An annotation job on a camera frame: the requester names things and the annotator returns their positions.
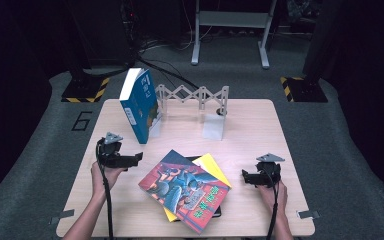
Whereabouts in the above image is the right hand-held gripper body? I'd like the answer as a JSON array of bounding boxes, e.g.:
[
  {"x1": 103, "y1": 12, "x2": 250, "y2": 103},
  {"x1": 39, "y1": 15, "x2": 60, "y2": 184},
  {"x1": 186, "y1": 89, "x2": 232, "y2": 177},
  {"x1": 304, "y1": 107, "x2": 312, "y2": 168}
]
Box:
[{"x1": 255, "y1": 152, "x2": 286, "y2": 188}]

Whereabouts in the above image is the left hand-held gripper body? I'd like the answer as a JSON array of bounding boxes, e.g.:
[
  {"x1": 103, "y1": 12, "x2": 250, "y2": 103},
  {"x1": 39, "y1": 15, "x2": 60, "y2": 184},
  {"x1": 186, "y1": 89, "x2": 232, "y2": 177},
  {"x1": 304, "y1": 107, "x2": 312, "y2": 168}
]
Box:
[{"x1": 95, "y1": 132, "x2": 128, "y2": 169}]

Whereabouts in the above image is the yellow book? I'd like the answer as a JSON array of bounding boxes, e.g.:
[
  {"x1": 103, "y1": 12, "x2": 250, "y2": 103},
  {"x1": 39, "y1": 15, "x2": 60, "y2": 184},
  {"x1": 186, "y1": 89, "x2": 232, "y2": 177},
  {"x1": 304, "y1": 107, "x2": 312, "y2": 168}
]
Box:
[{"x1": 163, "y1": 153, "x2": 233, "y2": 223}]

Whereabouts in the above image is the black book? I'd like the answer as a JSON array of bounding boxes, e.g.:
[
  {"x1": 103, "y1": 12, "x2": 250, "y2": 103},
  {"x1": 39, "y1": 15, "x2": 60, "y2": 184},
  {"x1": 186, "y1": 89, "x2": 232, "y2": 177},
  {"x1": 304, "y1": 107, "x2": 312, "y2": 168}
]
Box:
[{"x1": 176, "y1": 155, "x2": 222, "y2": 223}]

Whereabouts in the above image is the thick blue book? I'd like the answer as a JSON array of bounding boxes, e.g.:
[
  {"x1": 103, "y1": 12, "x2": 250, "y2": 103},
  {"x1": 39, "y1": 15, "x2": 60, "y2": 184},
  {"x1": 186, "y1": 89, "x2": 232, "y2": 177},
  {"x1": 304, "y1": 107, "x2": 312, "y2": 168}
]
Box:
[{"x1": 119, "y1": 67, "x2": 163, "y2": 145}]

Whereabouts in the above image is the red illustrated book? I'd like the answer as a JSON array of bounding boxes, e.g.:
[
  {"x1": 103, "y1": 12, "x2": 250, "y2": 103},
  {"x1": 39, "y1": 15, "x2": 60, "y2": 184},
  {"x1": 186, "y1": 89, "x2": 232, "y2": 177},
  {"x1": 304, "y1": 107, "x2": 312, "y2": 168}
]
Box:
[{"x1": 137, "y1": 149, "x2": 232, "y2": 236}]

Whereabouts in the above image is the white expandable book rack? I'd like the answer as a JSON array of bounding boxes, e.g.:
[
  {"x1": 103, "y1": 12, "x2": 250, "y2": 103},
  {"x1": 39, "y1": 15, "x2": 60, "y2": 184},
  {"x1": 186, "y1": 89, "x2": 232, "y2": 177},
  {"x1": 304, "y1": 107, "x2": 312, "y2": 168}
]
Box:
[{"x1": 149, "y1": 83, "x2": 230, "y2": 142}]

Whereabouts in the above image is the person's right hand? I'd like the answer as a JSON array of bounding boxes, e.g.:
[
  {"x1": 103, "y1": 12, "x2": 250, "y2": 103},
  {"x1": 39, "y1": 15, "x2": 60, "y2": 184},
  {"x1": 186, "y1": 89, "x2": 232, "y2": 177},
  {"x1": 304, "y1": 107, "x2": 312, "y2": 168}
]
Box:
[{"x1": 256, "y1": 181, "x2": 289, "y2": 214}]

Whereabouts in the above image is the person's left hand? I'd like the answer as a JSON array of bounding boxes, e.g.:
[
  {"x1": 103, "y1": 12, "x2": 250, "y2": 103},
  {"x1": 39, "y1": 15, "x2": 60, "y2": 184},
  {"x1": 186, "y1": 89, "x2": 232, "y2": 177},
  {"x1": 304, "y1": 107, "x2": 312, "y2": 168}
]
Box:
[{"x1": 90, "y1": 161, "x2": 128, "y2": 201}]

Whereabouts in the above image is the grey tape strip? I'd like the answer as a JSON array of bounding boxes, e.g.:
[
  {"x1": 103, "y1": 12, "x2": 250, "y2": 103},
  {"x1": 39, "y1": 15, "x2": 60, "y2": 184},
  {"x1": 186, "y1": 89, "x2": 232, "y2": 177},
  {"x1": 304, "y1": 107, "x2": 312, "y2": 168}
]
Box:
[
  {"x1": 49, "y1": 208, "x2": 76, "y2": 225},
  {"x1": 296, "y1": 209, "x2": 321, "y2": 220}
]

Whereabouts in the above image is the black stand base, striped edge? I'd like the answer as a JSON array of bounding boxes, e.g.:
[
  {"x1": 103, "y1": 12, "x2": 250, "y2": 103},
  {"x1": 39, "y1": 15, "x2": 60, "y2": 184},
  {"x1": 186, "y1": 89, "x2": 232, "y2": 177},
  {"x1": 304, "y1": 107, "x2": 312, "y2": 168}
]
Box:
[
  {"x1": 60, "y1": 66, "x2": 111, "y2": 104},
  {"x1": 279, "y1": 75, "x2": 329, "y2": 103}
]

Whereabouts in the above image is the dark equipment tower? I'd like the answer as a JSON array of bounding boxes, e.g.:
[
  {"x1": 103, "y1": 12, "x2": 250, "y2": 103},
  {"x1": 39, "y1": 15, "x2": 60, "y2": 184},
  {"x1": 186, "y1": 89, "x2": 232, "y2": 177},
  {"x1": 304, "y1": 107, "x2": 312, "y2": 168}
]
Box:
[{"x1": 118, "y1": 0, "x2": 139, "y2": 68}]

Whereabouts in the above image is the right hand-held gripper black cable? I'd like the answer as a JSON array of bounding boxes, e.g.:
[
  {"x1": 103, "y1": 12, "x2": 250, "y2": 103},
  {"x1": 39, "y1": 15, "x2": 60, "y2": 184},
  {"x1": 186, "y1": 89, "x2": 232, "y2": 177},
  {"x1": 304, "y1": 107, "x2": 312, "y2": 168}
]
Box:
[{"x1": 264, "y1": 168, "x2": 280, "y2": 240}]

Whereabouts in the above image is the hand-held gripper black cable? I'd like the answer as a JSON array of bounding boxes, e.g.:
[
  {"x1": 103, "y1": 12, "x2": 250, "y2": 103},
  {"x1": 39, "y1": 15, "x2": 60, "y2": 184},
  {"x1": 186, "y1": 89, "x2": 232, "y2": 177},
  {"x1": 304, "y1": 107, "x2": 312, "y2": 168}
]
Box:
[
  {"x1": 94, "y1": 138, "x2": 115, "y2": 240},
  {"x1": 264, "y1": 168, "x2": 280, "y2": 240}
]

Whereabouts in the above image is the left hand-held gripper black cable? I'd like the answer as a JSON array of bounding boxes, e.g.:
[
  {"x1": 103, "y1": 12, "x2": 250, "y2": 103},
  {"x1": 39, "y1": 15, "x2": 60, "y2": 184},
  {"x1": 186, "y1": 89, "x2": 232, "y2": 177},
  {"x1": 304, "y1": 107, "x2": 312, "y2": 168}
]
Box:
[{"x1": 94, "y1": 138, "x2": 115, "y2": 240}]

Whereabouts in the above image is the black floor cable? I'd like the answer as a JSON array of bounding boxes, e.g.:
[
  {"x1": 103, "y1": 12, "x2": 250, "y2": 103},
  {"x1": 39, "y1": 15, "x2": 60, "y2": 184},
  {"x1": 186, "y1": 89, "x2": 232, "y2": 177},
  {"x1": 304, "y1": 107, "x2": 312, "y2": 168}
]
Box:
[{"x1": 136, "y1": 54, "x2": 201, "y2": 91}]

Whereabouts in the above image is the bundle of light floor cables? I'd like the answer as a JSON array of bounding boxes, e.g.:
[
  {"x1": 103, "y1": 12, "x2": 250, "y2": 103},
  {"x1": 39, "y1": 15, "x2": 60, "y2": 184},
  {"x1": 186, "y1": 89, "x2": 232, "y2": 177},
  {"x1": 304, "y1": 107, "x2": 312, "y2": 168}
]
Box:
[{"x1": 139, "y1": 24, "x2": 214, "y2": 53}]

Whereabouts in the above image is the white metal stand frame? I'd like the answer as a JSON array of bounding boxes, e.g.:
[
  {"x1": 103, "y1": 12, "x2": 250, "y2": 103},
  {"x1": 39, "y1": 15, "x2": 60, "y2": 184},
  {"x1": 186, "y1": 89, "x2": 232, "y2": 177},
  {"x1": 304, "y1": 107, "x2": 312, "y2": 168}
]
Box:
[{"x1": 190, "y1": 0, "x2": 279, "y2": 70}]

